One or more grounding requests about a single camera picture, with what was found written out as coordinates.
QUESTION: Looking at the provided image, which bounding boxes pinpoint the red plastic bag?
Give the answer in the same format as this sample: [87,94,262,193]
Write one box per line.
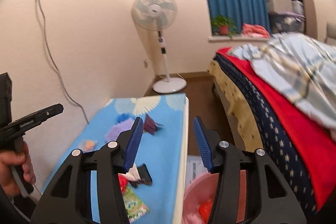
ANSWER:
[118,174,128,194]

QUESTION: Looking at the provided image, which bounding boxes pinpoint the purple foam net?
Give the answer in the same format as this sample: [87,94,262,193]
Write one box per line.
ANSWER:
[105,118,134,143]

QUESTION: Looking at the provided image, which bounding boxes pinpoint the maroon checkered packet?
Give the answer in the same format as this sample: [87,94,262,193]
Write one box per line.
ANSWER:
[143,114,163,135]

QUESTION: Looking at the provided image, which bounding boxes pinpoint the green snack wrapper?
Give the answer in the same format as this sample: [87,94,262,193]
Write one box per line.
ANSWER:
[122,186,150,223]

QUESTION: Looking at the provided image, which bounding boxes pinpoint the pink plastic trash bin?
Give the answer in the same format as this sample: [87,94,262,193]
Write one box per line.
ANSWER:
[182,170,247,223]

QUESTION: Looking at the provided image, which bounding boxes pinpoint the person's left hand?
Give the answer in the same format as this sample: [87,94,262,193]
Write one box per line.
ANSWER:
[0,141,37,197]

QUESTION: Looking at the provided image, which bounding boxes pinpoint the black white wrapper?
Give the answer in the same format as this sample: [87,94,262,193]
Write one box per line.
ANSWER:
[122,164,153,188]

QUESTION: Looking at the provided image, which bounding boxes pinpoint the white paper on floor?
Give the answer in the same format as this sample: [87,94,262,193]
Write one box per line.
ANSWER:
[185,155,208,187]

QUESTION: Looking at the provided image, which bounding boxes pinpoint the orange candy wrapper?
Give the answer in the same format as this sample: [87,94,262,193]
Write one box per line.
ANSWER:
[78,139,97,153]

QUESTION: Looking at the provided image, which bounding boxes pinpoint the yellow star bed skirt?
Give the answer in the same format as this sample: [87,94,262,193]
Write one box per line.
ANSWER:
[208,60,263,152]

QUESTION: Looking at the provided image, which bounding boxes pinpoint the navy star bed sheet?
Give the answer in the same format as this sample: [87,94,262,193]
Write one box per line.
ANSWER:
[213,53,317,218]

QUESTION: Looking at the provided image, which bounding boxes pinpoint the red blanket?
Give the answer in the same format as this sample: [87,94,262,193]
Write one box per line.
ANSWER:
[216,48,335,212]

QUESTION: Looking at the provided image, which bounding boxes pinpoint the potted green plant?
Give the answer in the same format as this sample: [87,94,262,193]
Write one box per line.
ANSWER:
[211,15,238,37]

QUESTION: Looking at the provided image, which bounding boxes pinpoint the pink clothes on windowsill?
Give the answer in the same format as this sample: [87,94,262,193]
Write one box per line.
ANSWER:
[241,23,270,38]

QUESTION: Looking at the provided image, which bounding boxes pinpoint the plaid light blue quilt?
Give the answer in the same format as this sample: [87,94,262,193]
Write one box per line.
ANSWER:
[228,33,335,139]

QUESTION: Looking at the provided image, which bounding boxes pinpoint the white standing fan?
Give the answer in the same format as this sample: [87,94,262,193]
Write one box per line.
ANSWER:
[131,0,187,94]

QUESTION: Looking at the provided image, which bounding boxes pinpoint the cardboard box on shelf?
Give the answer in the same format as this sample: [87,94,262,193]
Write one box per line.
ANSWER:
[265,0,293,14]

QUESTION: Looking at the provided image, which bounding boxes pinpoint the grey power cable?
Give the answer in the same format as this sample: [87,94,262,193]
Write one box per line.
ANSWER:
[34,0,90,125]

